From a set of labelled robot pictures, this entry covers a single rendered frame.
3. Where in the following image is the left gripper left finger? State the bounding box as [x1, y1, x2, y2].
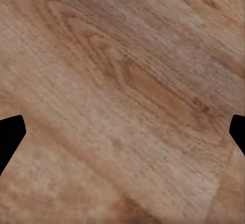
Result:
[0, 115, 26, 175]

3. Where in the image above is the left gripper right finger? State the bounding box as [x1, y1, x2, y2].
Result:
[229, 114, 245, 155]

